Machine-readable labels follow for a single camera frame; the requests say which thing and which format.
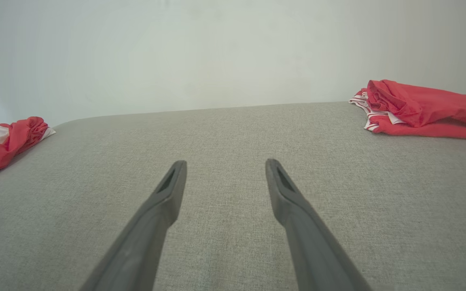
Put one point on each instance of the grey fabric sofa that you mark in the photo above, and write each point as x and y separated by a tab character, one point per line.
225	137

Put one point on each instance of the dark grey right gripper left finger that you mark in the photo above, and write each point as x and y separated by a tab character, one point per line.
148	226

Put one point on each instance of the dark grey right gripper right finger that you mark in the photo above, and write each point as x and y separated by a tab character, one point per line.
306	234

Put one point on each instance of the red white Bulls shorts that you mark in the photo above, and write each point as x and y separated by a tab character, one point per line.
10	139

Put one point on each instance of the red Bulls basketball jersey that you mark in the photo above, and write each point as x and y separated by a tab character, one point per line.
427	105

